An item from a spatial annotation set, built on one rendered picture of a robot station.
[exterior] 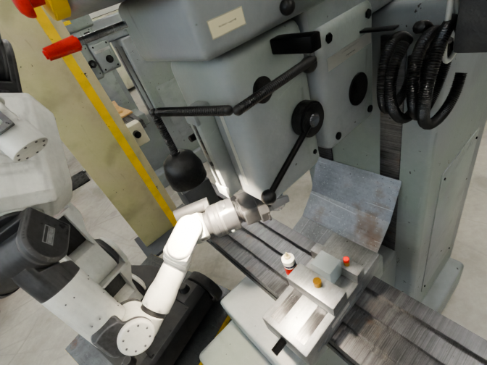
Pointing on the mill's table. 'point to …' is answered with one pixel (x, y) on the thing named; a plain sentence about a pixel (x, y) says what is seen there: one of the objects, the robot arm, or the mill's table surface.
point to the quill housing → (258, 138)
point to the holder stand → (205, 189)
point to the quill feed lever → (301, 119)
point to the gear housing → (199, 25)
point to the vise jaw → (330, 299)
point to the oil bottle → (288, 262)
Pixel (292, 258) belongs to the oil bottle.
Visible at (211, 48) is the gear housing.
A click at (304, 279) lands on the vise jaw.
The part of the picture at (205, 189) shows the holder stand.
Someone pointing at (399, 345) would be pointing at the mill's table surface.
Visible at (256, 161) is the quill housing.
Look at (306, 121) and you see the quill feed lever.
